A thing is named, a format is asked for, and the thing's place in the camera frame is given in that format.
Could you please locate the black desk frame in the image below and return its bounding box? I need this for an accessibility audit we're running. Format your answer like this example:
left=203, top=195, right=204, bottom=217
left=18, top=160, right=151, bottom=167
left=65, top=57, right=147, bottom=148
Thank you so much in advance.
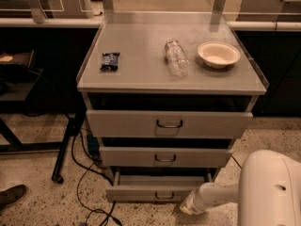
left=0, top=50, right=87, bottom=185

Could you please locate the black floor cable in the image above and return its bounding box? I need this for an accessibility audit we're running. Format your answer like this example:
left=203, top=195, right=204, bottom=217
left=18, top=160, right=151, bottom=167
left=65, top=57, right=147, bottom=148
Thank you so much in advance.
left=231, top=155, right=243, bottom=170
left=71, top=129, right=124, bottom=226

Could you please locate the dark shoe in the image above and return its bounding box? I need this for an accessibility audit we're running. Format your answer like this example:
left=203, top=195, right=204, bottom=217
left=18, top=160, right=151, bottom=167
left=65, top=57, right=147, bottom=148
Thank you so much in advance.
left=0, top=185, right=27, bottom=210

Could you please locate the grey metal drawer cabinet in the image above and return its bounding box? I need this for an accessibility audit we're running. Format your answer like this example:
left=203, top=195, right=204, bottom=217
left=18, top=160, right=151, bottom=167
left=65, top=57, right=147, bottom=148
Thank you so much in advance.
left=75, top=10, right=270, bottom=184

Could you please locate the grey middle drawer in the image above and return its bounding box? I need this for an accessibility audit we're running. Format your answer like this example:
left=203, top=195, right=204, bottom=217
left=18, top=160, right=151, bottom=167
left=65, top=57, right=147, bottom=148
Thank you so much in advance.
left=100, top=147, right=231, bottom=168

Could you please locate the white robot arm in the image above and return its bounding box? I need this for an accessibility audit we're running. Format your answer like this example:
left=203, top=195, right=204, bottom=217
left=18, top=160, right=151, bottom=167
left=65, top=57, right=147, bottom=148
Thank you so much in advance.
left=180, top=150, right=301, bottom=226

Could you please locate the clear plastic bottle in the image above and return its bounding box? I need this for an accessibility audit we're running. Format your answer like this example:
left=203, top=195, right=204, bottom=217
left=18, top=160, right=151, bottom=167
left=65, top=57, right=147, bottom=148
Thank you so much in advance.
left=165, top=39, right=189, bottom=77

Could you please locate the dark snack bar wrapper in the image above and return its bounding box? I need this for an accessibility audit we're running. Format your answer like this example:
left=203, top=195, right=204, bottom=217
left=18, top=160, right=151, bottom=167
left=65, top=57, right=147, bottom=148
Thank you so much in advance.
left=100, top=52, right=119, bottom=72

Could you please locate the black floor cable left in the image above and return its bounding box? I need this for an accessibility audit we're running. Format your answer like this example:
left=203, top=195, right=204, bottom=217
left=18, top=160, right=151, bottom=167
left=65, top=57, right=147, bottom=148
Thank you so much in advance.
left=71, top=129, right=124, bottom=226

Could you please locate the white paper bowl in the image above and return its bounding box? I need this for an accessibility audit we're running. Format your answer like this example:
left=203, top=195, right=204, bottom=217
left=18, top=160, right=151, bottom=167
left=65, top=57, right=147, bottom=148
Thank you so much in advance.
left=198, top=41, right=241, bottom=69

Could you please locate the grey bottom drawer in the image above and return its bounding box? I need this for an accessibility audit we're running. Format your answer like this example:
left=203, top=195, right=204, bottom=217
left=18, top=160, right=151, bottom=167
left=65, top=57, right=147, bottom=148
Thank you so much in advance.
left=105, top=171, right=212, bottom=202

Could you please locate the black floor cable right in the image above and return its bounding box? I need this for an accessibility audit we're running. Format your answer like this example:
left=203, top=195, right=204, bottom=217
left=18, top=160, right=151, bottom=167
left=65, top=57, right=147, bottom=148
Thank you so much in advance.
left=231, top=155, right=243, bottom=170

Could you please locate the grey drawer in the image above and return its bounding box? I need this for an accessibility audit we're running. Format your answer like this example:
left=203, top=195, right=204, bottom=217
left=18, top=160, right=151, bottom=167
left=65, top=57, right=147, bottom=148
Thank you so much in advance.
left=100, top=147, right=231, bottom=168
left=87, top=110, right=252, bottom=138
left=105, top=171, right=212, bottom=202

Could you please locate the white horizontal rail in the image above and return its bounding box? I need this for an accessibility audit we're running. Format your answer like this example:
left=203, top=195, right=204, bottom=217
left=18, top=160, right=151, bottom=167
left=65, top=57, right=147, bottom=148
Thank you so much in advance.
left=0, top=18, right=301, bottom=32

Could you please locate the grey top drawer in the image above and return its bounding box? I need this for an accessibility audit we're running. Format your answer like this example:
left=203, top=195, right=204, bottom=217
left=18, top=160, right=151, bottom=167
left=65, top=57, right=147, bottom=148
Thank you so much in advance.
left=87, top=110, right=252, bottom=138

